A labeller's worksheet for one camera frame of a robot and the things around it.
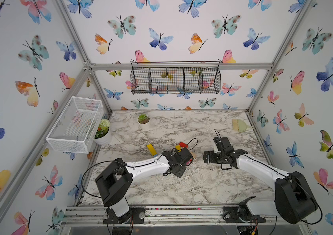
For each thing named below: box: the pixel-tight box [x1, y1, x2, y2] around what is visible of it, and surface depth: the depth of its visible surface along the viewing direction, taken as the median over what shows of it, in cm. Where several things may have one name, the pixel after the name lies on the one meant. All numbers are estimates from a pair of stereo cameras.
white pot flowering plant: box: [94, 118, 112, 146], surface depth 95 cm
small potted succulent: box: [137, 113, 151, 130], surface depth 106 cm
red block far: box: [178, 141, 189, 149], surface depth 103 cm
